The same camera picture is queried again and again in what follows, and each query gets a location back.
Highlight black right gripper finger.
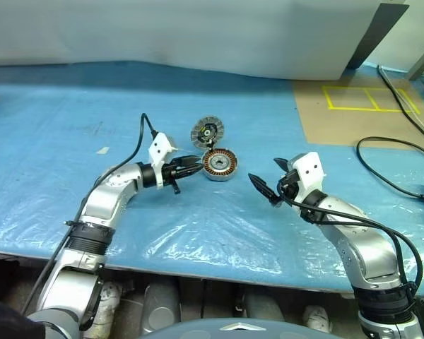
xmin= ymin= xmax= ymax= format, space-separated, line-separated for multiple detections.
xmin=248 ymin=172 xmax=282 ymax=209
xmin=273 ymin=157 xmax=291 ymax=174

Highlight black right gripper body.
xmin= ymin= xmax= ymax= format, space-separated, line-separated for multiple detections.
xmin=277 ymin=169 xmax=302 ymax=205

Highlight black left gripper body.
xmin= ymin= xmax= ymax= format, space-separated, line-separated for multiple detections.
xmin=161 ymin=159 xmax=185 ymax=196

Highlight motor stator with copper windings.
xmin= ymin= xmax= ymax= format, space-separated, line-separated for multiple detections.
xmin=201 ymin=147 xmax=240 ymax=183

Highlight grey slotted rotor disc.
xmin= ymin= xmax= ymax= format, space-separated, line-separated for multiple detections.
xmin=189 ymin=115 xmax=225 ymax=150

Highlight brown cardboard sheet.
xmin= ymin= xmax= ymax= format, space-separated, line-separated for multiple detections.
xmin=291 ymin=69 xmax=424 ymax=156

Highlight blue plastic table sheet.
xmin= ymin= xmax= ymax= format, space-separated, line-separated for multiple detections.
xmin=0 ymin=61 xmax=424 ymax=294

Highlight yellow tape rectangle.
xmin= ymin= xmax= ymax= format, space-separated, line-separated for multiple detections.
xmin=322 ymin=85 xmax=421 ymax=114

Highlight small black clasp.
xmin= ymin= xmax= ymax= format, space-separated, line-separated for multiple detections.
xmin=232 ymin=284 xmax=247 ymax=312

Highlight grey rounded cylinder shape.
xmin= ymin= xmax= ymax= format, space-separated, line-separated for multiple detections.
xmin=143 ymin=282 xmax=182 ymax=335
xmin=245 ymin=291 xmax=287 ymax=323

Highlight large white backdrop sheet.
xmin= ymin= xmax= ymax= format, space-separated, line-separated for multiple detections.
xmin=0 ymin=0 xmax=389 ymax=81

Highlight white mottled rounded shape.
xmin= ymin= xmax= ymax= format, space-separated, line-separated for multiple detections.
xmin=302 ymin=305 xmax=332 ymax=333
xmin=91 ymin=280 xmax=124 ymax=336

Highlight grey-blue robot torso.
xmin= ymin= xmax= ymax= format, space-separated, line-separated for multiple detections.
xmin=136 ymin=316 xmax=343 ymax=339

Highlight dark grey slanted panel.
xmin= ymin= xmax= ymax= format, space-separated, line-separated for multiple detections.
xmin=344 ymin=3 xmax=411 ymax=71

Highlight dark navy cloth shape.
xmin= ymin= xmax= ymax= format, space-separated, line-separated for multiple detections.
xmin=0 ymin=292 xmax=46 ymax=339

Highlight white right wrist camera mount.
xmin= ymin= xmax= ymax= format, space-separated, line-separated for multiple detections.
xmin=288 ymin=151 xmax=328 ymax=198

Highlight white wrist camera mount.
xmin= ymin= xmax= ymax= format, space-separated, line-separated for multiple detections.
xmin=288 ymin=151 xmax=328 ymax=198
xmin=147 ymin=132 xmax=177 ymax=191

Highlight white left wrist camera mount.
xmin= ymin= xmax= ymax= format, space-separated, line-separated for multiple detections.
xmin=147 ymin=132 xmax=177 ymax=191

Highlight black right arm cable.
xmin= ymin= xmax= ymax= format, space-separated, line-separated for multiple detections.
xmin=282 ymin=179 xmax=423 ymax=294

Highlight looped black cable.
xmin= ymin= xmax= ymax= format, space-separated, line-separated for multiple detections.
xmin=355 ymin=136 xmax=424 ymax=206

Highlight straight black cable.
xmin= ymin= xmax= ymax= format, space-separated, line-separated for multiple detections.
xmin=377 ymin=65 xmax=424 ymax=146

